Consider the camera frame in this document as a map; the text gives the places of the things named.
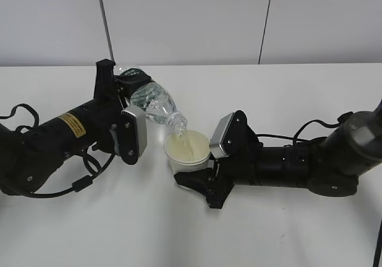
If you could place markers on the clear water bottle green label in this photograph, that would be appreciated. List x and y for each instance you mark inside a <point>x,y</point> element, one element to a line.
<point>157,103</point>

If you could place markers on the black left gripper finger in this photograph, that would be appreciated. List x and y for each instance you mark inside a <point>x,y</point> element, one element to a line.
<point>130,81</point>
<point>104,81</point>

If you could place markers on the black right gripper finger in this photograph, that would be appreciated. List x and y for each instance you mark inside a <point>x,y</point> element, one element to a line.
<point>201,182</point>

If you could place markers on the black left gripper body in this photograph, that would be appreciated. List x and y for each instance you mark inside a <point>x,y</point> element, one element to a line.
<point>107,112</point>

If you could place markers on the white paper cup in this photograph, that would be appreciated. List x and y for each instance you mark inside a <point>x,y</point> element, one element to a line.
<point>189,154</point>

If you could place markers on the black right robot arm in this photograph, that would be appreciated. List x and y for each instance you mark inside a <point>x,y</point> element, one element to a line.
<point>329,166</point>

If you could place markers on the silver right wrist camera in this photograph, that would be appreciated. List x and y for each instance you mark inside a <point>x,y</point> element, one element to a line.
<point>230,135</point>

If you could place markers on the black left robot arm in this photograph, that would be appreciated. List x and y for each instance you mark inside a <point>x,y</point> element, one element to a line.
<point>31,154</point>

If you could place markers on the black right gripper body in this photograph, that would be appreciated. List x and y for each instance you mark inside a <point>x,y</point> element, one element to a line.
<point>237,169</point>

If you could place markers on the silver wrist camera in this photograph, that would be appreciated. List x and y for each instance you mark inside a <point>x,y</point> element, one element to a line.
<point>131,134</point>
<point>230,135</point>

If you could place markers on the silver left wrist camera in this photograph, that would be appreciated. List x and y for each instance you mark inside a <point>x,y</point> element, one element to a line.
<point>131,134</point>

